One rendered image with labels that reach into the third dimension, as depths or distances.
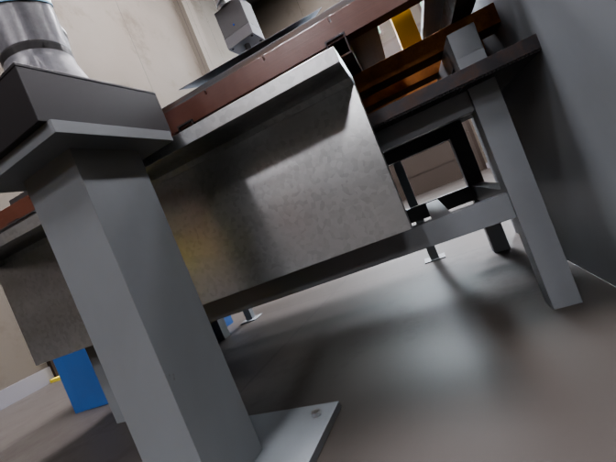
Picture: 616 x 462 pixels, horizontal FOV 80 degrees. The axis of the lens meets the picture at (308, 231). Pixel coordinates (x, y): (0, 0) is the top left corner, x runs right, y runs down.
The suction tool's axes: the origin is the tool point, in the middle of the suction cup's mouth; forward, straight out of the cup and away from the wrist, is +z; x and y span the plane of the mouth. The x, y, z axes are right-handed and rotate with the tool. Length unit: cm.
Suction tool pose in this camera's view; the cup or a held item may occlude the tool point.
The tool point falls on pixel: (253, 60)
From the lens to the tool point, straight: 110.3
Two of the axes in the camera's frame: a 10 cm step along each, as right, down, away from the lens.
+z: 3.8, 9.3, 0.2
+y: -8.4, 3.3, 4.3
